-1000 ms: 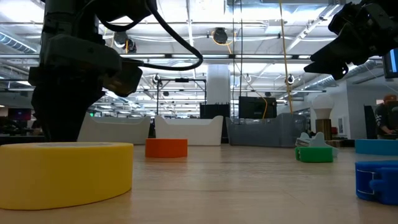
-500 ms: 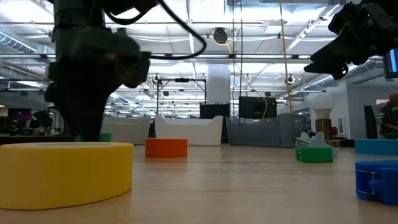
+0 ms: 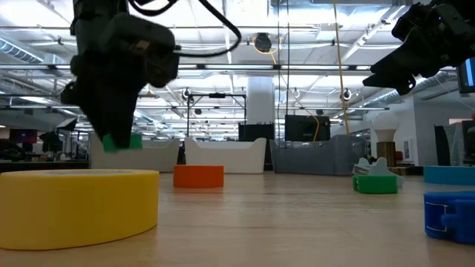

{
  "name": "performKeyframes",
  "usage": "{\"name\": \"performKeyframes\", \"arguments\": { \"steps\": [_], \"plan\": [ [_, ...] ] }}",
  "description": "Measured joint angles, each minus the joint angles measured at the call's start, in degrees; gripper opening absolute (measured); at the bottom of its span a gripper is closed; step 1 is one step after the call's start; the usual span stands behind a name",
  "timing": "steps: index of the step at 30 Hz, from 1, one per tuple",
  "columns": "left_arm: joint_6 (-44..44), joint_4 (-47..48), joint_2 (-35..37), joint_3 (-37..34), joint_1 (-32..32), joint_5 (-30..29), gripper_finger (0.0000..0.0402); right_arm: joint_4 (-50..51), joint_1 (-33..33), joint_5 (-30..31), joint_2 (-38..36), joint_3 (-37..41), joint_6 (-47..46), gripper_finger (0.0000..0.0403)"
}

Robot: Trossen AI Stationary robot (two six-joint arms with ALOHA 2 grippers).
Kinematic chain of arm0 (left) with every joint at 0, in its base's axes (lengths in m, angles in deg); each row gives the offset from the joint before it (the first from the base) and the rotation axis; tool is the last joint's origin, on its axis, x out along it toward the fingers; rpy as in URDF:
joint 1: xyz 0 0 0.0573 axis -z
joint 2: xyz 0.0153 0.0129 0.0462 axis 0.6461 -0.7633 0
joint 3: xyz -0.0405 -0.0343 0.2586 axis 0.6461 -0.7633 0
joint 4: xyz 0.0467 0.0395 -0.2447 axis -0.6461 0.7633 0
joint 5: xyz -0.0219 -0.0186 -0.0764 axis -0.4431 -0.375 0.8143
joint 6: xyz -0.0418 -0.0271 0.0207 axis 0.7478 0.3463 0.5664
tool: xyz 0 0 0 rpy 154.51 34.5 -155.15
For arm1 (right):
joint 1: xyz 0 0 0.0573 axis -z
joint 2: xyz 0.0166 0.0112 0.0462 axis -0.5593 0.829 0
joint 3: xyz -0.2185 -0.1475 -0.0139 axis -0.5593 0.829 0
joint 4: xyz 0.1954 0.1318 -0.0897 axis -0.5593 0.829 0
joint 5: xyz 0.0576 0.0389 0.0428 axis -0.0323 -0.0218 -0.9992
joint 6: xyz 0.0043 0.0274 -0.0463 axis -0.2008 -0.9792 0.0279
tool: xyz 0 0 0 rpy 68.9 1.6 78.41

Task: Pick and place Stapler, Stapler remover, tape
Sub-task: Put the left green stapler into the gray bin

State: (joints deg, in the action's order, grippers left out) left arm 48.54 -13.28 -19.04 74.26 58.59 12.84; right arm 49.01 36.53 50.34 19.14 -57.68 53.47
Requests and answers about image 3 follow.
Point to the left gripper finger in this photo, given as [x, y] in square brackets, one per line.
[100, 122]
[124, 122]

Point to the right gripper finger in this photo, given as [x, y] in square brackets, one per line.
[406, 88]
[393, 76]

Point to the light blue staple remover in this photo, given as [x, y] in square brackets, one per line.
[378, 167]

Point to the orange tape roll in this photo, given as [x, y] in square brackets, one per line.
[198, 177]

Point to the yellow tape roll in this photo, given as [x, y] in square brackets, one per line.
[74, 211]

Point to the blue tape roll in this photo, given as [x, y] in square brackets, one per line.
[445, 174]

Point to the green tape roll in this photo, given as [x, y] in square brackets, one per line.
[376, 184]

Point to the small blue stapler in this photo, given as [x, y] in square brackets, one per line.
[460, 222]

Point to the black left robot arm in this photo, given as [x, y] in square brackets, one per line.
[92, 22]

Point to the clear grey plastic bin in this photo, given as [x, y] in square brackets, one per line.
[156, 157]

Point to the computer monitor blue screen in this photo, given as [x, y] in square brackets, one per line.
[468, 74]

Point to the black studio light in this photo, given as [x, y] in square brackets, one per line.
[52, 142]

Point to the dark purple screen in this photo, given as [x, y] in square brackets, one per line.
[23, 136]

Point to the tall black box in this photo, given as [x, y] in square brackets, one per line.
[304, 128]

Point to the white plastic bin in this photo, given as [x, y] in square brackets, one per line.
[226, 155]

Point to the smoky brown plastic bin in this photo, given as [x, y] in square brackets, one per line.
[319, 157]

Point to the low black perforated box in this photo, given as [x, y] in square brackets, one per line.
[256, 131]

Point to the white building column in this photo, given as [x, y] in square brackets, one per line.
[259, 100]

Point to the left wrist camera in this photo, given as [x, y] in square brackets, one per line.
[148, 55]

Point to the black metal table frame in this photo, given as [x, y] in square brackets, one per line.
[37, 167]

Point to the black camera rig frame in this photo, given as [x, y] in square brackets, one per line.
[217, 95]

